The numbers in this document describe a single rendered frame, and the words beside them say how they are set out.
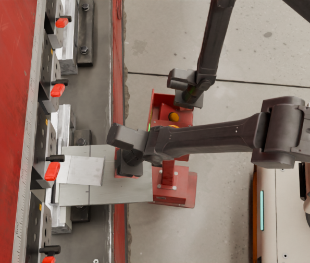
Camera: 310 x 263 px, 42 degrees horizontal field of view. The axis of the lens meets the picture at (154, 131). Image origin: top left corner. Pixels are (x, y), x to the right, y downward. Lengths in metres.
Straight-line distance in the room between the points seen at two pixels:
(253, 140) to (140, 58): 1.97
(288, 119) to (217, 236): 1.56
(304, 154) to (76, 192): 0.72
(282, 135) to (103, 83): 0.93
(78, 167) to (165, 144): 0.39
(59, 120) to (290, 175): 1.16
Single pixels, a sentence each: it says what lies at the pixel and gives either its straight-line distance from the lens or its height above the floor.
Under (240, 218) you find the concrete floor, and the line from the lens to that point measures 2.20.
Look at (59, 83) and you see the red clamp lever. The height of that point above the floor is 1.27.
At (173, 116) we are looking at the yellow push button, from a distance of 1.55.
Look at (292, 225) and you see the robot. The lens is 1.96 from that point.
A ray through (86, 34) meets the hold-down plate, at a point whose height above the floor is 0.91.
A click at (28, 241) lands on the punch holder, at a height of 1.33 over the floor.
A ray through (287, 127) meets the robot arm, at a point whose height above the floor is 1.55.
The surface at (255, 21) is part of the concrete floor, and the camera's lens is 2.84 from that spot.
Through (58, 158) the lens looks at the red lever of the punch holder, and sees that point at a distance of 0.93.
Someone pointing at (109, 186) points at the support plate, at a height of 1.00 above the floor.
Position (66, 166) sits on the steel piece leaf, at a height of 1.00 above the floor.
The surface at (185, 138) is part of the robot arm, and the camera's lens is 0.83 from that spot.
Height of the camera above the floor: 2.11
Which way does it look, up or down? 65 degrees down
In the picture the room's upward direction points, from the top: 1 degrees counter-clockwise
